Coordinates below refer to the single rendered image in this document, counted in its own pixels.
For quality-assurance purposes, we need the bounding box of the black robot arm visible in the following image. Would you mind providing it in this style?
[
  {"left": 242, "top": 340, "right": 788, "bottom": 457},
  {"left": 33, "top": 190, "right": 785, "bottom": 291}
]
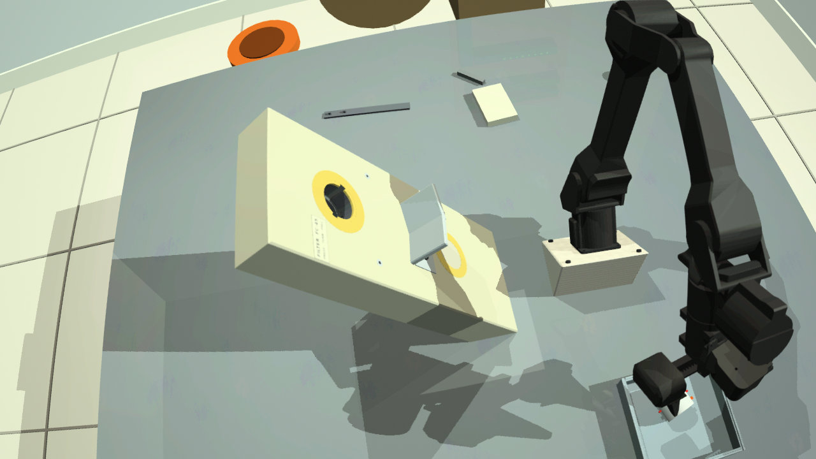
[{"left": 560, "top": 0, "right": 794, "bottom": 401}]

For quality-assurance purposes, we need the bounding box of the white cylinder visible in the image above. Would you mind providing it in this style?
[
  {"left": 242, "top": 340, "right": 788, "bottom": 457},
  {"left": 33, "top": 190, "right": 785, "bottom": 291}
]
[{"left": 659, "top": 390, "right": 693, "bottom": 422}]

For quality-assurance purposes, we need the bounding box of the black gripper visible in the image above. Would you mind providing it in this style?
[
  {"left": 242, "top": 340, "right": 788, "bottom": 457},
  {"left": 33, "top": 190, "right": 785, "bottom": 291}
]
[{"left": 632, "top": 306, "right": 726, "bottom": 417}]

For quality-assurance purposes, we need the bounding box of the grey flat bar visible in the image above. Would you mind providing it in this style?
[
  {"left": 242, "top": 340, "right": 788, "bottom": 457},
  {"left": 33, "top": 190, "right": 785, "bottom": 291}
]
[{"left": 324, "top": 102, "right": 410, "bottom": 119}]

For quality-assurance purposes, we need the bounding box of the grey rectangular bar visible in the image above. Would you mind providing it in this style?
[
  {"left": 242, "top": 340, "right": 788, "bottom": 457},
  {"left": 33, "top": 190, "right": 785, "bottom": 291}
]
[{"left": 457, "top": 69, "right": 485, "bottom": 85}]

